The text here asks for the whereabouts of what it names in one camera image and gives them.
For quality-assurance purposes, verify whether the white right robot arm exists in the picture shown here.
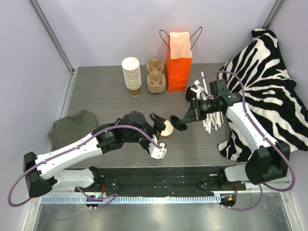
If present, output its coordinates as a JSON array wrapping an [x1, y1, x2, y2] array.
[[170, 79, 290, 190]]

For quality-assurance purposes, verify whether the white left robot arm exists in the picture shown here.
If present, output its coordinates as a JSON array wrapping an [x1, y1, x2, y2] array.
[[23, 111, 167, 198]]

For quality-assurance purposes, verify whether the brown paper coffee cup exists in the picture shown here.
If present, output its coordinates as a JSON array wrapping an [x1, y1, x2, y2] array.
[[160, 120, 174, 141]]

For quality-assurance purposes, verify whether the white slotted cable duct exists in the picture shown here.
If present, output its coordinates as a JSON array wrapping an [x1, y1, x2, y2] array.
[[41, 194, 221, 205]]

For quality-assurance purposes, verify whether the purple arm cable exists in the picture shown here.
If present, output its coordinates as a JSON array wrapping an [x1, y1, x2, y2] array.
[[7, 124, 161, 221], [201, 70, 295, 211]]

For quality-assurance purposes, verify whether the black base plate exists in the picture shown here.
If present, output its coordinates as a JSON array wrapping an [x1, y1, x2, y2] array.
[[83, 167, 246, 197]]

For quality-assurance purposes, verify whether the stack of black lids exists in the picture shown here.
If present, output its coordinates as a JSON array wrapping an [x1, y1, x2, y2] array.
[[185, 87, 196, 102]]

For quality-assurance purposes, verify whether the stack of paper cups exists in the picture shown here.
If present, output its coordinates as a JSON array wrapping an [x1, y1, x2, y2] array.
[[122, 57, 141, 97]]

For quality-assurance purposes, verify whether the orange paper bag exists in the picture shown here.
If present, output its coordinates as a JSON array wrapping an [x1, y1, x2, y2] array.
[[159, 27, 203, 92]]

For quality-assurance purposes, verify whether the olive green cloth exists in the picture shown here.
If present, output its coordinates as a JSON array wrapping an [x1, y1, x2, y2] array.
[[48, 110, 99, 151]]

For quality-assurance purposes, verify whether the pile of wrapped straws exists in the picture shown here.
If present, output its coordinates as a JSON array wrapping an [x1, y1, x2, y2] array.
[[202, 79, 225, 134]]

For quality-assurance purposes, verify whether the black plastic cup lid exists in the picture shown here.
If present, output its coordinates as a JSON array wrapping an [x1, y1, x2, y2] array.
[[170, 115, 187, 131]]

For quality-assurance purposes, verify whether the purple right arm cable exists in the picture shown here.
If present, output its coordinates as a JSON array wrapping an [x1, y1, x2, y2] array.
[[201, 70, 295, 211]]

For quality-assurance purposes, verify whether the zebra print blanket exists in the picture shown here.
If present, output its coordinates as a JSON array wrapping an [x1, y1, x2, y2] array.
[[218, 28, 308, 152]]

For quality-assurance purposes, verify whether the cardboard cup carrier stack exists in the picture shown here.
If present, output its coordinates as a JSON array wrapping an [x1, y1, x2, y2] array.
[[146, 59, 166, 93]]

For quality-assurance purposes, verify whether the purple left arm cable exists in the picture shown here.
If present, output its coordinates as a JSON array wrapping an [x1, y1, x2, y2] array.
[[7, 124, 161, 221]]

